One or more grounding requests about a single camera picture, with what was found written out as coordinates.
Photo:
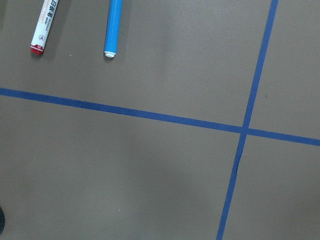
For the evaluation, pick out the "blue highlighter pen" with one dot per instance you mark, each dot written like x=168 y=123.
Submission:
x=113 y=28

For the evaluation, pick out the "red capped white marker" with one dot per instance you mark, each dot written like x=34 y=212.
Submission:
x=43 y=26

